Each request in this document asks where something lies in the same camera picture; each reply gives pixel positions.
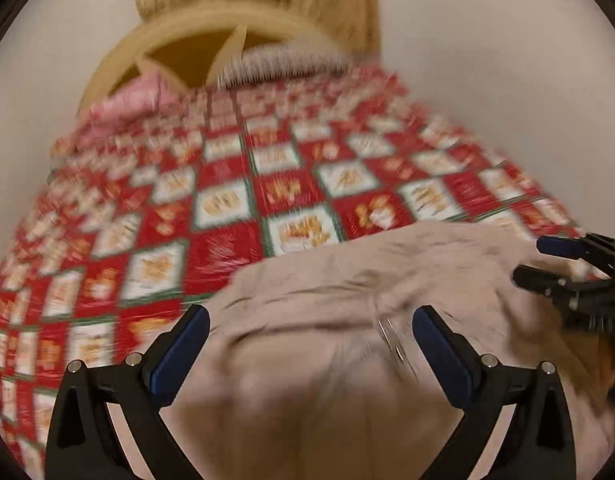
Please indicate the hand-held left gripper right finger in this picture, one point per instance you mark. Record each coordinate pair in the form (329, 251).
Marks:
(443, 355)

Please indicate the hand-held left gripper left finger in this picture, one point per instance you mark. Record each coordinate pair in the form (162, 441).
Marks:
(180, 355)

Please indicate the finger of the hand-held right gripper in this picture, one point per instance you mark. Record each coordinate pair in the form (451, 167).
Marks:
(562, 247)
(537, 280)

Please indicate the beige quilted puffer jacket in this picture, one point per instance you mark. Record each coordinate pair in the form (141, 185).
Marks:
(312, 360)

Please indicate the red checkered bear bedspread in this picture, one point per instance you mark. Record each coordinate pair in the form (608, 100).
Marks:
(227, 210)

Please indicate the pink floral pillow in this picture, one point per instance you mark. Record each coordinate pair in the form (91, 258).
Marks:
(132, 105)

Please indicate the cream wooden headboard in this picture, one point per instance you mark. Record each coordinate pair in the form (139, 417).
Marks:
(187, 55)

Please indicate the striped pillow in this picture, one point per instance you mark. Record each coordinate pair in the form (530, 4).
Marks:
(282, 67)

